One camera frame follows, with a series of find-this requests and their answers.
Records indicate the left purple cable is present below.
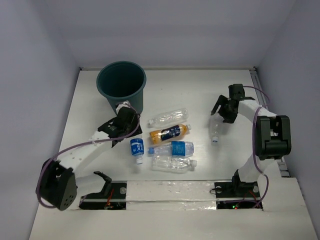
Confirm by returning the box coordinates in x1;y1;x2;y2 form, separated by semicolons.
35;104;142;208

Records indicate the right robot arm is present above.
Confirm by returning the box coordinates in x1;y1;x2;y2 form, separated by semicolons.
209;84;292;198

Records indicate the clear bottle front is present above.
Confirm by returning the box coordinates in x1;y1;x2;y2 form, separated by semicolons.
151;155;198;174

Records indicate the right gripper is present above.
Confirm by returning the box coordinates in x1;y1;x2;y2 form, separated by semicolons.
211;94;238;124

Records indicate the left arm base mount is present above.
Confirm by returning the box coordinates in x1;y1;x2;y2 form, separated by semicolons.
79;171;127;210

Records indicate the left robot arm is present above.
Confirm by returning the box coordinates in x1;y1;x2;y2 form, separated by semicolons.
35;102;142;211

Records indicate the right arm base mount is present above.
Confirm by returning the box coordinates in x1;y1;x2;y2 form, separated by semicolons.
209;181;263;210

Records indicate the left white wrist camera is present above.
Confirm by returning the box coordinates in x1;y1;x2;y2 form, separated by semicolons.
115;100;132;114

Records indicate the silver tape strip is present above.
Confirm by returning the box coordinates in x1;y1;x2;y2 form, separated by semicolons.
125;180;217;211

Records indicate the blue label water bottle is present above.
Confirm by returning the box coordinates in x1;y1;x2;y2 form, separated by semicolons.
148;141;195;157

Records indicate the crushed bottle blue label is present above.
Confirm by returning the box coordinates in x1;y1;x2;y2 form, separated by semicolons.
130;137;145;165

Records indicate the clear bottle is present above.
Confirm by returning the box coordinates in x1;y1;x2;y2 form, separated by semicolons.
148;108;189;128
209;114;224;145
151;155;198;174

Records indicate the aluminium rail right edge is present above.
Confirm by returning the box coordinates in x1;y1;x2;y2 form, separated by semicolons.
249;70;290;178

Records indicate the orange drink bottle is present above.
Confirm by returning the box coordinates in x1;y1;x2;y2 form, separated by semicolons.
149;124;192;145

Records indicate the dark green plastic bin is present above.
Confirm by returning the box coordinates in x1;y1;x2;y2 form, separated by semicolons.
96;61;147;114

